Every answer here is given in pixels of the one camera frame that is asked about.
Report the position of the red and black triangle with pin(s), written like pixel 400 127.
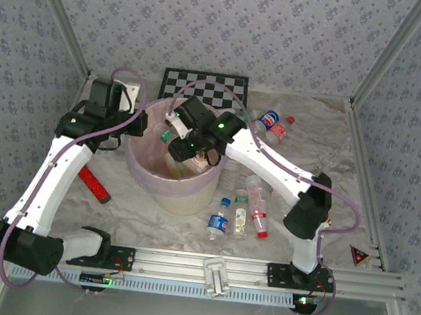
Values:
pixel 359 256

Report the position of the right circuit board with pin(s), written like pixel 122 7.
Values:
pixel 304 300

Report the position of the small green plastic piece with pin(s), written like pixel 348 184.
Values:
pixel 166 136

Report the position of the Pepsi bottle with wide label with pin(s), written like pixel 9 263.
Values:
pixel 269 119

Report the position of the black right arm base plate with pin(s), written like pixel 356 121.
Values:
pixel 277 275

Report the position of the small Pepsi bottle blue cap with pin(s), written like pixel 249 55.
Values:
pixel 218 223

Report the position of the grey rail clamp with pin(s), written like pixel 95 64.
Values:
pixel 216 276

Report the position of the beige round waste bin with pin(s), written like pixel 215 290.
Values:
pixel 186 202

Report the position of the black and grey chessboard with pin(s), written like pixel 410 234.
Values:
pixel 211 85

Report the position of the clear bottle with green label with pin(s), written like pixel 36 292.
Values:
pixel 240 218

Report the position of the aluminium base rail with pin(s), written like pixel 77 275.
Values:
pixel 175 264

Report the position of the circuit board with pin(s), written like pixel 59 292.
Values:
pixel 96 278
pixel 304 300

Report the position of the long clear bottle red cap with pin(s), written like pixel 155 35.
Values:
pixel 257 201

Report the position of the red cylindrical tube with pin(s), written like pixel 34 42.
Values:
pixel 95 186

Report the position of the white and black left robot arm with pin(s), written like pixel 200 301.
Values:
pixel 52 177

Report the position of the aluminium frame post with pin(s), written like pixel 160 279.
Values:
pixel 62 15
pixel 391 52

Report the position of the red label bottle red cap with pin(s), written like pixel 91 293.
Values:
pixel 277 132

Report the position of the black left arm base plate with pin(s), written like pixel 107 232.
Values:
pixel 123 258

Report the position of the left circuit board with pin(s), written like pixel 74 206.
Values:
pixel 96 278

